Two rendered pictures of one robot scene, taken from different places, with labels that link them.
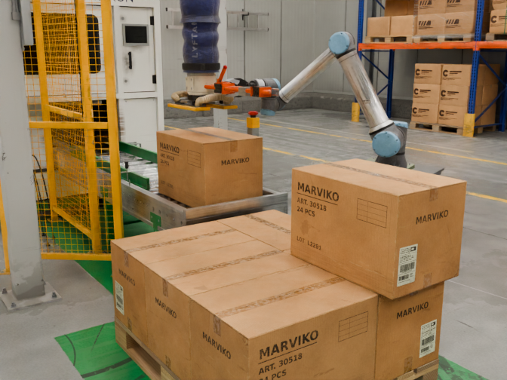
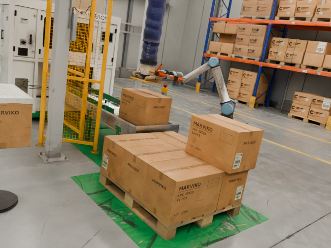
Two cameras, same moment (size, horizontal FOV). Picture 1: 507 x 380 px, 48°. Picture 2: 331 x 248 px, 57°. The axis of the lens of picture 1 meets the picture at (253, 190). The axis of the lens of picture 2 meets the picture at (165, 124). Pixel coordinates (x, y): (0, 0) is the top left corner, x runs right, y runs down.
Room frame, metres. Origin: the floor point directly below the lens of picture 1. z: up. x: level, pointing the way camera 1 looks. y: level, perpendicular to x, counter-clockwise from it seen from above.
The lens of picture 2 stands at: (-0.58, 0.44, 1.55)
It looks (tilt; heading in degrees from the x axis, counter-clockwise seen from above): 14 degrees down; 353
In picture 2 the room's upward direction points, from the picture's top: 9 degrees clockwise
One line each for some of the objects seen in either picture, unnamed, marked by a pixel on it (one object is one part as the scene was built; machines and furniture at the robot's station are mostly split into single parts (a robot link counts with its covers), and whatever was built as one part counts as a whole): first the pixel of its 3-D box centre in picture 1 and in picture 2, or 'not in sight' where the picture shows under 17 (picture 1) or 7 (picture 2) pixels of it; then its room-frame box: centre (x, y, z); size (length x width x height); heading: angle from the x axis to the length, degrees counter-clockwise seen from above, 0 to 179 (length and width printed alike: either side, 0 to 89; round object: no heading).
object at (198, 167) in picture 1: (207, 166); (144, 107); (3.47, 0.28, 0.75); 0.60 x 0.40 x 0.40; 35
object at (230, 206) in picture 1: (238, 205); (158, 127); (3.17, 0.09, 0.58); 0.70 x 0.03 x 0.06; 125
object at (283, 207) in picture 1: (238, 222); (156, 135); (3.17, 0.08, 0.48); 0.70 x 0.03 x 0.15; 125
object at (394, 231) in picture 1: (372, 220); (222, 141); (2.32, -0.50, 0.74); 0.60 x 0.40 x 0.40; 35
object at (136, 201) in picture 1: (109, 188); (91, 110); (3.94, 1.02, 0.50); 2.31 x 0.05 x 0.19; 35
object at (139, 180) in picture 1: (98, 165); (85, 98); (4.27, 1.17, 0.60); 1.60 x 0.10 x 0.09; 35
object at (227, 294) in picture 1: (264, 295); (171, 168); (2.45, -0.05, 0.34); 1.20 x 1.00 x 0.40; 35
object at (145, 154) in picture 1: (162, 157); (115, 99); (4.57, 0.74, 0.60); 1.60 x 0.10 x 0.09; 35
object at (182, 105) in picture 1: (188, 104); (140, 78); (3.42, 0.39, 1.13); 0.34 x 0.10 x 0.05; 36
